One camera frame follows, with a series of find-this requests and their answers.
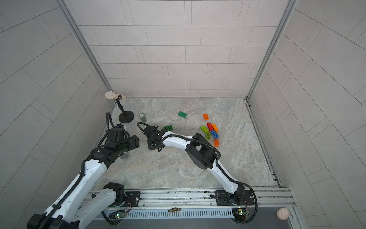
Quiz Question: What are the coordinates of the left circuit board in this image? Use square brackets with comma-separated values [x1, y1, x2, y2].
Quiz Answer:
[108, 210, 127, 220]

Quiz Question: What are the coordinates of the dark green lego brick near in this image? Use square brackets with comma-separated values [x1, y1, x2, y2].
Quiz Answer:
[164, 125, 173, 131]

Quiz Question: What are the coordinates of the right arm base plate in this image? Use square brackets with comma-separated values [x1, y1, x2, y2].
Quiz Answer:
[210, 190, 255, 206]

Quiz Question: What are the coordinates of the beige round knob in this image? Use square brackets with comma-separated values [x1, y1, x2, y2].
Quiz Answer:
[276, 208, 290, 221]

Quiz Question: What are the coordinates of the brass fitting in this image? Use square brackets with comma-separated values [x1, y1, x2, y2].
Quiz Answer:
[168, 208, 182, 212]

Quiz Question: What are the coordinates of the circuit board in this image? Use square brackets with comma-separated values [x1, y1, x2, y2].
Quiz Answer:
[232, 209, 250, 223]
[108, 210, 127, 220]

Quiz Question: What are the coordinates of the dark green lego brick far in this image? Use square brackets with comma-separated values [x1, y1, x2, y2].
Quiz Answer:
[178, 111, 187, 118]

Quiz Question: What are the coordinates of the black microphone stand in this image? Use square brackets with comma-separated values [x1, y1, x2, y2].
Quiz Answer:
[105, 91, 134, 124]

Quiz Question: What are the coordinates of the glitter silver microphone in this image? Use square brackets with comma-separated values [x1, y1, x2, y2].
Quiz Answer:
[119, 153, 129, 160]

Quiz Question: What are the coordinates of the blue lego brick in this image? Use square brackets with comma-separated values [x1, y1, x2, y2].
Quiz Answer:
[210, 130, 219, 139]

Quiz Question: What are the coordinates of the metal corner frame post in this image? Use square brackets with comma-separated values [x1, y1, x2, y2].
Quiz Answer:
[246, 0, 297, 102]

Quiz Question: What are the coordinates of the small lime green lego brick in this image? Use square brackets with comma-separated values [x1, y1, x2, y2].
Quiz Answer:
[205, 133, 211, 140]

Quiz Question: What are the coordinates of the small orange lego brick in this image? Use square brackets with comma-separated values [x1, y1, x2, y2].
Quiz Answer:
[203, 114, 209, 121]
[214, 139, 220, 148]

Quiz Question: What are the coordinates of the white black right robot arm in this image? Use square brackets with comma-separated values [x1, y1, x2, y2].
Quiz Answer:
[137, 122, 256, 205]

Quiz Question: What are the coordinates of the dark green lego brick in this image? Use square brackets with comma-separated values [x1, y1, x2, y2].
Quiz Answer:
[164, 125, 173, 131]
[178, 111, 187, 118]

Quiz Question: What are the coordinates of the left metal corner post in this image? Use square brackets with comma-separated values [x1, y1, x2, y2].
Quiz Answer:
[55, 0, 113, 91]

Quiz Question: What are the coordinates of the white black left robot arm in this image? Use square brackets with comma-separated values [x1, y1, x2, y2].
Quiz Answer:
[27, 127, 140, 229]

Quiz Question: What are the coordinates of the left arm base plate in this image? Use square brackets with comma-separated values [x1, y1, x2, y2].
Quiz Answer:
[109, 191, 141, 208]

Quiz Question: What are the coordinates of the right circuit board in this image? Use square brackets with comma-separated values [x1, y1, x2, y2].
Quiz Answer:
[232, 209, 250, 223]

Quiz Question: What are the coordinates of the red lego brick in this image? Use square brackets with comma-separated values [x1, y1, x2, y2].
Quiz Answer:
[207, 123, 214, 132]

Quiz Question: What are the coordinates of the green camouflage can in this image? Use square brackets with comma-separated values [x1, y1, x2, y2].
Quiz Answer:
[139, 113, 147, 123]

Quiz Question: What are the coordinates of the long orange lego brick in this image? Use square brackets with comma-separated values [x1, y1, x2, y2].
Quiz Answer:
[212, 124, 219, 133]

